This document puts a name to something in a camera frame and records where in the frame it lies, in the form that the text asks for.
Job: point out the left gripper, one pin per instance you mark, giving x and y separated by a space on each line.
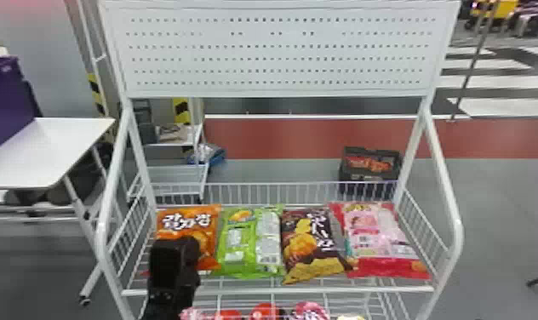
194 254

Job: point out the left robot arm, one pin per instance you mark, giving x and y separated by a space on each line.
164 308

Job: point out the orange snack packet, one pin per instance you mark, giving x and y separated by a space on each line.
184 223

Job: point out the green snack packet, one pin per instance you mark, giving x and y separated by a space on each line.
246 243

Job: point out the red noodle cup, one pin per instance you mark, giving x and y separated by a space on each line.
228 315
265 312

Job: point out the brown snack packet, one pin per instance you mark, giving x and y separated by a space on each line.
311 250

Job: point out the pink noodle cup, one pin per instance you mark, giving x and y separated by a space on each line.
310 311

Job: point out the pink snack packet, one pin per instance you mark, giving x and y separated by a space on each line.
376 241

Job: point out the white side table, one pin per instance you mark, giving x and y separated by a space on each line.
41 149

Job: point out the purple crate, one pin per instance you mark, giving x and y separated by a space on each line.
5 102

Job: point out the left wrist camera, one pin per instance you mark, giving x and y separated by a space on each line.
168 263

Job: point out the yellow black striped post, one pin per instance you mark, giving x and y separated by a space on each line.
96 94
181 111

